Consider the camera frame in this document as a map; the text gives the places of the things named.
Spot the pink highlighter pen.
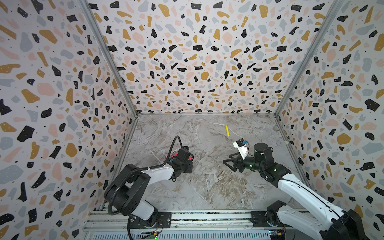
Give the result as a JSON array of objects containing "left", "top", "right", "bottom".
[{"left": 175, "top": 149, "right": 194, "bottom": 163}]

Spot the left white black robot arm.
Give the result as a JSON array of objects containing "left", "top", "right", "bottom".
[{"left": 104, "top": 147, "right": 194, "bottom": 225}]

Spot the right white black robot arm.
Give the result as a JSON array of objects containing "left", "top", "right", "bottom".
[{"left": 223, "top": 139, "right": 367, "bottom": 240}]

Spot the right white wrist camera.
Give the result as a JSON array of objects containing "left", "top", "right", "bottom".
[{"left": 233, "top": 138, "right": 249, "bottom": 160}]

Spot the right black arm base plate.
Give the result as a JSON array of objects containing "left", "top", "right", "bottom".
[{"left": 250, "top": 211, "right": 291, "bottom": 228}]

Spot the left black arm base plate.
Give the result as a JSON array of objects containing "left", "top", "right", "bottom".
[{"left": 129, "top": 212, "right": 172, "bottom": 229}]

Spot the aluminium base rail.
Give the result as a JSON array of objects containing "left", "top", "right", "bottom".
[{"left": 82, "top": 209, "right": 340, "bottom": 240}]

